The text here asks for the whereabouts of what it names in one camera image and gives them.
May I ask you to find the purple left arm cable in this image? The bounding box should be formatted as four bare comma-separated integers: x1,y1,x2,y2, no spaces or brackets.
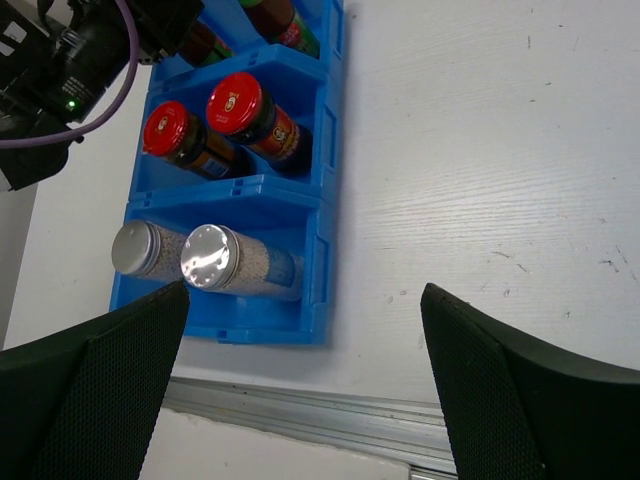
0,0,139,150

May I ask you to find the red lid jar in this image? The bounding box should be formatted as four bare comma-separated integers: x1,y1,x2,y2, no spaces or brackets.
142,100,256,180
205,72,313,176

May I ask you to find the silver lid spice jar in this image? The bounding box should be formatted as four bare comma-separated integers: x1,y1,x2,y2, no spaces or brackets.
111,220,186,282
180,224,304,301

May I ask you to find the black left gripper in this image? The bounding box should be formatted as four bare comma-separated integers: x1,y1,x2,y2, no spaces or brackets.
1,1,204,124

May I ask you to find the aluminium front table rail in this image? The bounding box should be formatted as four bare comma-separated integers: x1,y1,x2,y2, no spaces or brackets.
164,377,458,479

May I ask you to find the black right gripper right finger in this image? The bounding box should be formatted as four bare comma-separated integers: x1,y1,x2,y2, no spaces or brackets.
420,283,639,479

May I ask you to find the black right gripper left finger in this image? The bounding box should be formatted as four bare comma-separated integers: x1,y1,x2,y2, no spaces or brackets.
1,282,190,479

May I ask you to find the blue three-compartment bin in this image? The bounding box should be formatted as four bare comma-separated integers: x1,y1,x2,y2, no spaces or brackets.
125,1,347,345

